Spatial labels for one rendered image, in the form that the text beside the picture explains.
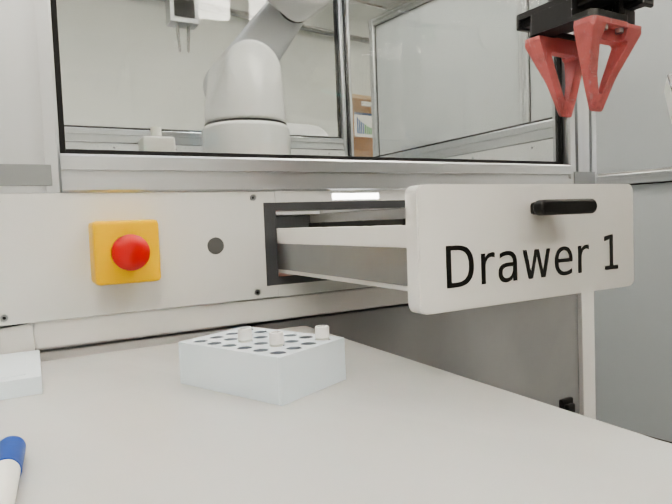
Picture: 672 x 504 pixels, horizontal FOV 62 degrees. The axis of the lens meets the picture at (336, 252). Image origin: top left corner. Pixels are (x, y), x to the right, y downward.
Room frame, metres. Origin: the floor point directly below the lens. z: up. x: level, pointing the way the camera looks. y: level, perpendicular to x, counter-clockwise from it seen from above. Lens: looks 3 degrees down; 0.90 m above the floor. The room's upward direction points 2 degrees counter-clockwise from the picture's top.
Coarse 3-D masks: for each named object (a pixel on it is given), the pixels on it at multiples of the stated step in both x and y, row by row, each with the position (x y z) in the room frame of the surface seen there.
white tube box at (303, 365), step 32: (192, 352) 0.49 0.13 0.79; (224, 352) 0.46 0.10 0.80; (256, 352) 0.45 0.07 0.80; (288, 352) 0.44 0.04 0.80; (320, 352) 0.46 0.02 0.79; (192, 384) 0.49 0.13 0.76; (224, 384) 0.46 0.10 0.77; (256, 384) 0.44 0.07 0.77; (288, 384) 0.43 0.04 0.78; (320, 384) 0.46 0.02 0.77
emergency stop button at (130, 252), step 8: (120, 240) 0.61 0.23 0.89; (128, 240) 0.61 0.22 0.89; (136, 240) 0.61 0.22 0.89; (144, 240) 0.62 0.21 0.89; (112, 248) 0.61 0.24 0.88; (120, 248) 0.61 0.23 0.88; (128, 248) 0.61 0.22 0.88; (136, 248) 0.61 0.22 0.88; (144, 248) 0.62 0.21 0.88; (112, 256) 0.61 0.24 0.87; (120, 256) 0.61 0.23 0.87; (128, 256) 0.61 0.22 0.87; (136, 256) 0.61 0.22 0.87; (144, 256) 0.62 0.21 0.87; (120, 264) 0.61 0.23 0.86; (128, 264) 0.61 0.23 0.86; (136, 264) 0.61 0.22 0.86; (144, 264) 0.62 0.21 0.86
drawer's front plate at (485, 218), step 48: (432, 192) 0.48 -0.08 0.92; (480, 192) 0.50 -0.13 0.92; (528, 192) 0.53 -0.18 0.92; (576, 192) 0.56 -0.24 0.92; (624, 192) 0.60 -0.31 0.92; (432, 240) 0.48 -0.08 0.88; (480, 240) 0.50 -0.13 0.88; (528, 240) 0.53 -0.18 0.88; (576, 240) 0.56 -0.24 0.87; (624, 240) 0.60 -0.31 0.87; (432, 288) 0.47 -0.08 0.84; (480, 288) 0.50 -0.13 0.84; (528, 288) 0.53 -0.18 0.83; (576, 288) 0.56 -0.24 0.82
